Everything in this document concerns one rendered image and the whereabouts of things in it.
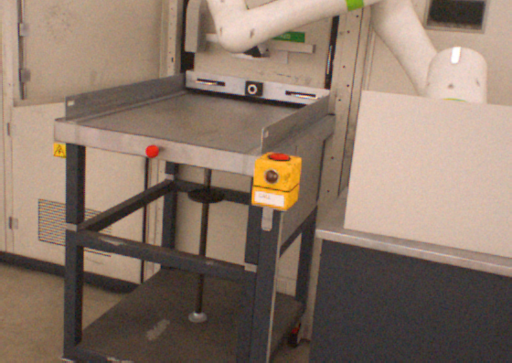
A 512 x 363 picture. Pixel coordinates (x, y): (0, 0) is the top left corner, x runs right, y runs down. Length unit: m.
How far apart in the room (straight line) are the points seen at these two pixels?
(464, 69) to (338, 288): 0.56
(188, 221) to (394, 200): 1.23
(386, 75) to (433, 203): 0.82
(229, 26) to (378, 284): 0.82
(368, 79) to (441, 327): 0.96
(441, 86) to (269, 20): 0.53
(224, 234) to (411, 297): 1.14
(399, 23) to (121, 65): 0.94
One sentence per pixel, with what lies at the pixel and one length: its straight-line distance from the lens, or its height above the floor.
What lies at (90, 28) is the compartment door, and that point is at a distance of 2.17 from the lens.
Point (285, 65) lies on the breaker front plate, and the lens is 2.26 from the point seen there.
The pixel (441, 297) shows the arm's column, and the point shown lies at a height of 0.65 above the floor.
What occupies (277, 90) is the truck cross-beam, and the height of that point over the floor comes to 0.90.
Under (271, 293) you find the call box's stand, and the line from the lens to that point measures 1.42.
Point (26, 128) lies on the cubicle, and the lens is 2.75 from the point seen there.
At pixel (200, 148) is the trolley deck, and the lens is 1.61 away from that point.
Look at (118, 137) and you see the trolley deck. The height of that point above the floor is 0.83.
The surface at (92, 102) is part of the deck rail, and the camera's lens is 1.89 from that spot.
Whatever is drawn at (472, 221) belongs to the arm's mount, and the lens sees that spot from 1.40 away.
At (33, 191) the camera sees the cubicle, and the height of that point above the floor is 0.36.
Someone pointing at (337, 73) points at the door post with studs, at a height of 0.98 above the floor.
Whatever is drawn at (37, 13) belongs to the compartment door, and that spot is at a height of 1.10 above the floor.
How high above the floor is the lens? 1.23
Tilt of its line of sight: 16 degrees down
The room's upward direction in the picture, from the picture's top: 5 degrees clockwise
